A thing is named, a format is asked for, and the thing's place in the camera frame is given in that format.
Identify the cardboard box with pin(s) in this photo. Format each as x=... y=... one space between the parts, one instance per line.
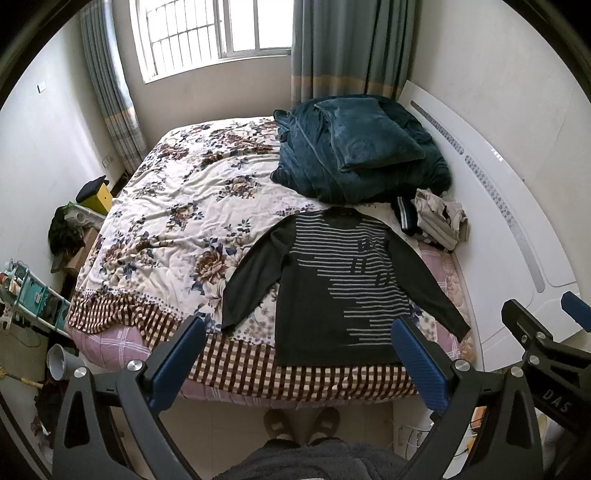
x=74 y=265

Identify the window with bars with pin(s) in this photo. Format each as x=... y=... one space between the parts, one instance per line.
x=173 y=37

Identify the black striped sweater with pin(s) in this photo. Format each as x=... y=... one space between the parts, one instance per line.
x=343 y=279

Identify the right slipper foot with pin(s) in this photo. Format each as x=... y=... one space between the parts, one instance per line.
x=325 y=425

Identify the white bed headboard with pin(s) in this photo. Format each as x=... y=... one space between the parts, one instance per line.
x=512 y=251

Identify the beige folded clothes pile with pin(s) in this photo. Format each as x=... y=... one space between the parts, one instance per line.
x=442 y=222

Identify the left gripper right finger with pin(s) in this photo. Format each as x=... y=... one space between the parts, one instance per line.
x=507 y=445

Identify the grey cup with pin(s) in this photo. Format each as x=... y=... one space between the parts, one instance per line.
x=61 y=364

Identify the dark fuzzy trousers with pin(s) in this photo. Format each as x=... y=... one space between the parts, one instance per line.
x=330 y=458

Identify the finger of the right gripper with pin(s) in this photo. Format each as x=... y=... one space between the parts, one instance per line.
x=577 y=309
x=558 y=375

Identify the teal fleece blanket pile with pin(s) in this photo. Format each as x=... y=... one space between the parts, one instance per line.
x=357 y=149

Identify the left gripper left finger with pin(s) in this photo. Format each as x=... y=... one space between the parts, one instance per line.
x=87 y=445

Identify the grey-blue curtain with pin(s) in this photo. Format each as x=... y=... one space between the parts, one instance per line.
x=351 y=47
x=106 y=74

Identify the floral bed blanket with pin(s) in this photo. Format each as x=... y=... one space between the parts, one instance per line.
x=166 y=250

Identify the left slipper foot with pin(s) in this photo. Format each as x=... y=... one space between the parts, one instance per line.
x=278 y=425

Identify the yellow box with black hat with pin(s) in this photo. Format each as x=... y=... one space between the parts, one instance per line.
x=95 y=196

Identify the slipper foot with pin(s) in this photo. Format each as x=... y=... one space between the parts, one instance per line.
x=325 y=425
x=278 y=425

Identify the dark striped folded garment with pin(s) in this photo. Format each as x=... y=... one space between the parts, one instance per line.
x=407 y=216

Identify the right grey-blue curtain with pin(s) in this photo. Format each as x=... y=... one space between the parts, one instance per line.
x=351 y=47

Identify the left grey-blue curtain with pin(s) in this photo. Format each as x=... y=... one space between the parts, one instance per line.
x=106 y=74

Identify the teal white rack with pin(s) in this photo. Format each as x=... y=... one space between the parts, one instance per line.
x=32 y=298

